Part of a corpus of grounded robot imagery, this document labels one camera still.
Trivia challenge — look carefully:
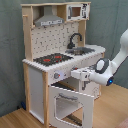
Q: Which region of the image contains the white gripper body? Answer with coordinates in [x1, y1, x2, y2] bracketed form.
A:
[71, 67, 93, 81]

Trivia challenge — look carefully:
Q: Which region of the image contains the small metal pot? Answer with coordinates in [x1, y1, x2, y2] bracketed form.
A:
[73, 49, 85, 55]

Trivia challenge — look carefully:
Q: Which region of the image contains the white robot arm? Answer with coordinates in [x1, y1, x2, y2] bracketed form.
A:
[71, 29, 128, 86]

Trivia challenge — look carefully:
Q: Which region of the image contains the wooden toy kitchen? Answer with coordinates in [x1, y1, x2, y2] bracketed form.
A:
[22, 2, 105, 128]

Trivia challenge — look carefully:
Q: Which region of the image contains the grey toy sink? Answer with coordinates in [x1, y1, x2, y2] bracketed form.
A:
[65, 47, 95, 55]

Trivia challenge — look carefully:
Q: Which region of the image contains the white oven door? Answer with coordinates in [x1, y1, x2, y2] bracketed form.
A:
[49, 86, 94, 128]

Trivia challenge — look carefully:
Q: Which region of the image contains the left oven knob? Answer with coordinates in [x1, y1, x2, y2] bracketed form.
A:
[54, 73, 60, 79]

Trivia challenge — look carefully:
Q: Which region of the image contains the black toy faucet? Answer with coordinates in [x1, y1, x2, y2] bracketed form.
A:
[67, 33, 82, 49]

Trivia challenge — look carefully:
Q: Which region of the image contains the black toy stovetop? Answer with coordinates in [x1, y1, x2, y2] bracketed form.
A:
[34, 53, 71, 66]

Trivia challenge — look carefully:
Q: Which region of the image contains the toy microwave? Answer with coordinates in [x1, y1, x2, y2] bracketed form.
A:
[67, 4, 89, 21]

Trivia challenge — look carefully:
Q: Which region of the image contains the grey range hood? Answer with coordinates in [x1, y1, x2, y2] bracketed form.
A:
[35, 6, 64, 27]

